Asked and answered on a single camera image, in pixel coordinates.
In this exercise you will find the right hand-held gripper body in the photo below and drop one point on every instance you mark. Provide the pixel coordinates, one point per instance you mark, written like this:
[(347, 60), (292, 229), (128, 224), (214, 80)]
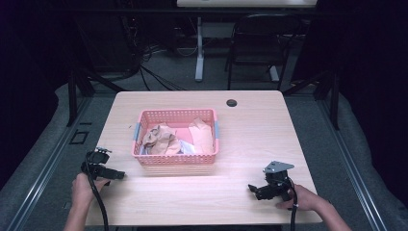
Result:
[(278, 179)]

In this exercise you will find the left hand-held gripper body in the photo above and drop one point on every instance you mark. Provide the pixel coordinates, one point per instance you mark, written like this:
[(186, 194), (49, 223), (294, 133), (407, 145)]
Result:
[(94, 159)]

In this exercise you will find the beige cloth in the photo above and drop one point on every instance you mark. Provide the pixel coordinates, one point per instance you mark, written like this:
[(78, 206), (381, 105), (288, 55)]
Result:
[(160, 139)]

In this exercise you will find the brown paper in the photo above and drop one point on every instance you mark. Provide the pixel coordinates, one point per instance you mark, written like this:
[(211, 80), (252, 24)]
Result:
[(202, 138)]

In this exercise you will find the pink plastic basket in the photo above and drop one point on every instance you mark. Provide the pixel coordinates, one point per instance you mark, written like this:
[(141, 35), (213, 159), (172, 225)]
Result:
[(174, 117)]

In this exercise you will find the person's left hand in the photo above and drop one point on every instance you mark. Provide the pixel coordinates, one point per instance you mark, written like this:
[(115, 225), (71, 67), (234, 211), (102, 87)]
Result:
[(82, 192)]

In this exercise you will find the person's right hand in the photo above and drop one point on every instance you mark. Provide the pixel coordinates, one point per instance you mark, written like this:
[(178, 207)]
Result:
[(306, 200)]

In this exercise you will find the black metal stand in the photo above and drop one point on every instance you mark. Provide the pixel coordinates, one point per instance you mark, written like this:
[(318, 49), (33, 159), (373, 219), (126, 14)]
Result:
[(73, 96), (335, 99)]

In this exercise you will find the crumpled white paper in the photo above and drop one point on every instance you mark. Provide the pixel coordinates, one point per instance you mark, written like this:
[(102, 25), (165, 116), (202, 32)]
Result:
[(187, 148)]

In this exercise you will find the short white desk foot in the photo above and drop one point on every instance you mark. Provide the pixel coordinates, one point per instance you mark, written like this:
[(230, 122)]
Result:
[(274, 73)]

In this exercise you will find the black folding chair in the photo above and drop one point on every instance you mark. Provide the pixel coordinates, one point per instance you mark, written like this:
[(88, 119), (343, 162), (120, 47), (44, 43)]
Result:
[(263, 35)]

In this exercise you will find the white desk leg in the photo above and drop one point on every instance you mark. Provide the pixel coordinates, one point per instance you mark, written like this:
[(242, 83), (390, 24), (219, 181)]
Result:
[(199, 54)]

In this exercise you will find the white desk top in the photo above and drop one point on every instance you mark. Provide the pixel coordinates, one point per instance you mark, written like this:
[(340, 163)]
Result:
[(247, 3)]

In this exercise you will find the metal floor rail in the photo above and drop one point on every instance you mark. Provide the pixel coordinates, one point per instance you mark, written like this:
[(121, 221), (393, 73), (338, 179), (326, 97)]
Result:
[(352, 173), (48, 166)]

